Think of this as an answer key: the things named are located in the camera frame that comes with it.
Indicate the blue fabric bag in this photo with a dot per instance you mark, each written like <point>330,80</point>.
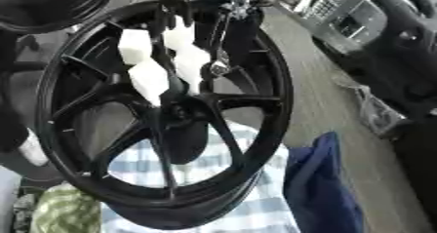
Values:
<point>321,185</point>

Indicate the black round tyre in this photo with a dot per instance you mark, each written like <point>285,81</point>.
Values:
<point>51,6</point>

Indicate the black spoked wheel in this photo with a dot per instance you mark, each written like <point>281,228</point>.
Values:
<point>267,113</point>

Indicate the green patterned soft object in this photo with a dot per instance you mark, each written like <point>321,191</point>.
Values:
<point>65,211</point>

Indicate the white pin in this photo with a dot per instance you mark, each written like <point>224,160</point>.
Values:
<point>181,37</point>
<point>135,46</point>
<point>193,68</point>
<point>149,79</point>

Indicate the clear plastic container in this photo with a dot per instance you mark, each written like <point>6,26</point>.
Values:
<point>378,110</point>

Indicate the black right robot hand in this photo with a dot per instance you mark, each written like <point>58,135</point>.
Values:
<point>242,38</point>

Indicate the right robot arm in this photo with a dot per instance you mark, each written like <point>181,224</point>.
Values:
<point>364,22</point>

